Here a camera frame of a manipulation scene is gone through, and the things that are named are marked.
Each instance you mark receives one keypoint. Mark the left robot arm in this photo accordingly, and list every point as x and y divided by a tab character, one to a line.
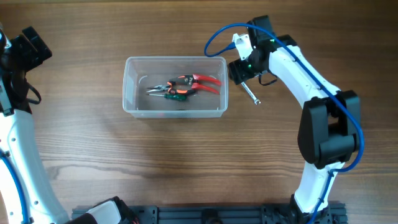
25	187

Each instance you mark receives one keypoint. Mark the green handled screwdriver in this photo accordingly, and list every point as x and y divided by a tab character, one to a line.
177	97

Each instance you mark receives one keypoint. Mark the small silver wrench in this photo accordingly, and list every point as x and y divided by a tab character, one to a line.
251	94

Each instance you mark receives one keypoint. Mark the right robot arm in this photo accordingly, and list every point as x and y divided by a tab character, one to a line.
330	138

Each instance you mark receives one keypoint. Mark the orange black needle-nose pliers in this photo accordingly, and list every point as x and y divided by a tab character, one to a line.
169	88

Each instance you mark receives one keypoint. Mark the clear plastic container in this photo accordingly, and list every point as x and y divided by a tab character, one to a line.
146	71

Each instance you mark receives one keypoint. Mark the red handled snips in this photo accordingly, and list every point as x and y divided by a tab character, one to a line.
195	82

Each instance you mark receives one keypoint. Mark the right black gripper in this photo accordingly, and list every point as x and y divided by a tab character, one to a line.
237	71

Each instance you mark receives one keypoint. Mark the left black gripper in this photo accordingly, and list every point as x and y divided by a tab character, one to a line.
34	45

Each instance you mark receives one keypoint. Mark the red black handled screwdriver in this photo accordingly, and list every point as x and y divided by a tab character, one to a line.
172	113

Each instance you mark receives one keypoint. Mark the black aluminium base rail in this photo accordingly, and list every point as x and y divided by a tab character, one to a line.
217	214

